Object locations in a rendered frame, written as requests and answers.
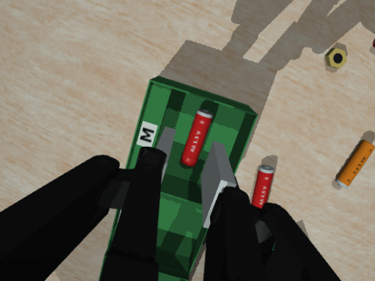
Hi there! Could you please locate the orange aa battery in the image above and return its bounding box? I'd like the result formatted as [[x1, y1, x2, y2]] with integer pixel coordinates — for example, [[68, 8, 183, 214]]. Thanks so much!
[[335, 139, 375, 189]]

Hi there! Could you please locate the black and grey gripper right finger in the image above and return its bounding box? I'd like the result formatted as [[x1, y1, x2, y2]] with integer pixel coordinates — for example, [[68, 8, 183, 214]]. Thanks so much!
[[201, 141, 341, 281]]

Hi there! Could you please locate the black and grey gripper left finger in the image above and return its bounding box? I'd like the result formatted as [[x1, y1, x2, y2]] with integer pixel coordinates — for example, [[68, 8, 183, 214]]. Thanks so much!
[[0, 126, 176, 281]]

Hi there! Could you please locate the green three-compartment bin rack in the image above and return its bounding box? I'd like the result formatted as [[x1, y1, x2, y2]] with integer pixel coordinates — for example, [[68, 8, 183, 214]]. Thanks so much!
[[125, 76, 258, 281]]

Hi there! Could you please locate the brass hex nut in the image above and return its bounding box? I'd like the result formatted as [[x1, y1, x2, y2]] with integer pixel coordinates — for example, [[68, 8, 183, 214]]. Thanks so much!
[[325, 48, 347, 69]]

